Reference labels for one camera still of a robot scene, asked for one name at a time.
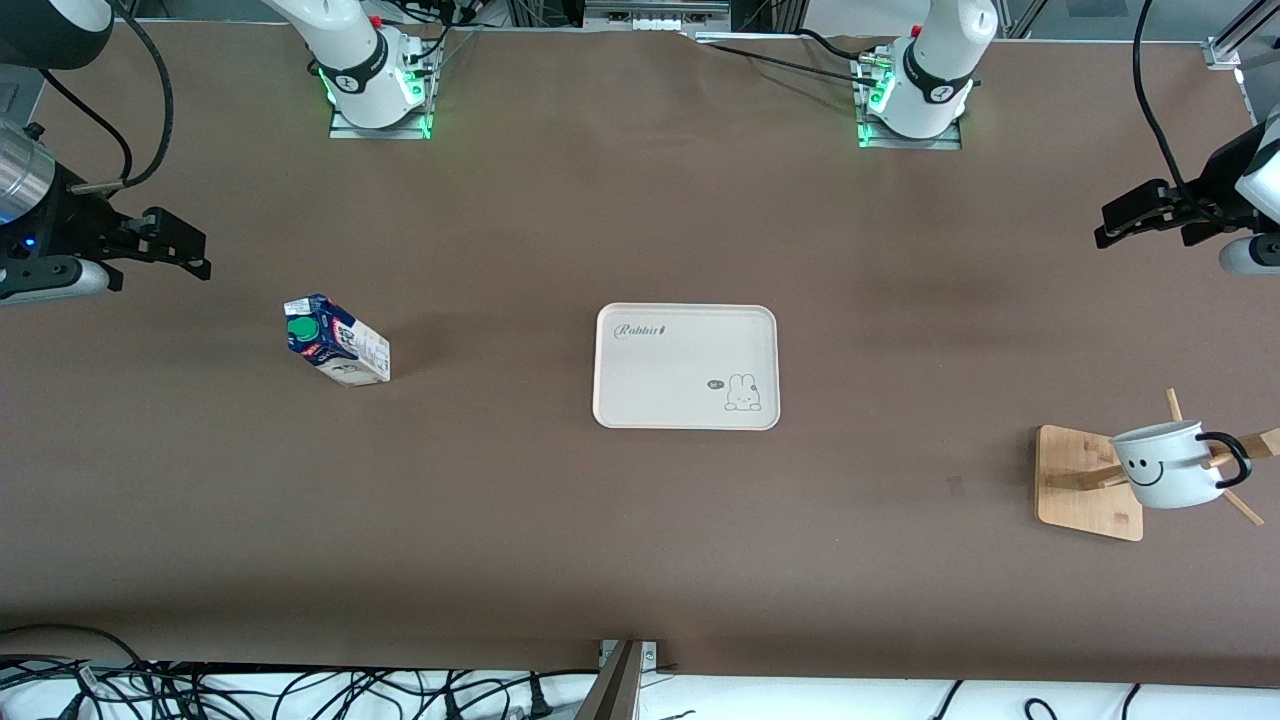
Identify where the blue white milk carton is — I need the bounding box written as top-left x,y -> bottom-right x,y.
283,293 -> 392,387

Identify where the white smiley face mug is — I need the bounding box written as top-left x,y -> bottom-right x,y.
1110,420 -> 1254,510

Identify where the cream rabbit print tray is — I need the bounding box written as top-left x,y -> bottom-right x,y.
593,303 -> 780,431

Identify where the wooden mug tree stand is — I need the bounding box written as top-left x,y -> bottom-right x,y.
1035,388 -> 1280,543

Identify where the white power strip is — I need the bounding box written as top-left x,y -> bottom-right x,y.
585,0 -> 731,37

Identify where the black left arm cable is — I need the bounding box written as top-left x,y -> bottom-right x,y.
1131,0 -> 1217,203

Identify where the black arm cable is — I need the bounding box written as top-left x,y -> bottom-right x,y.
1131,0 -> 1217,203
38,0 -> 177,193

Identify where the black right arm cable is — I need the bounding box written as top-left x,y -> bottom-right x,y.
38,0 -> 177,193

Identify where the aluminium frame profile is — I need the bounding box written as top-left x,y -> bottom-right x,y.
1205,0 -> 1280,71

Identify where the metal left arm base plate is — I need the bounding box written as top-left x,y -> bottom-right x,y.
855,50 -> 963,151

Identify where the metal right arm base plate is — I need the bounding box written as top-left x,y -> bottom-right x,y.
328,45 -> 434,141

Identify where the thick black looped cable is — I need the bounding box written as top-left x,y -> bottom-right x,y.
0,624 -> 153,720

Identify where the black cable on table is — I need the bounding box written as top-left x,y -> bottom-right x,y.
695,30 -> 883,91

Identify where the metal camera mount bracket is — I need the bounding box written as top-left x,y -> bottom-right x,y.
575,638 -> 661,720

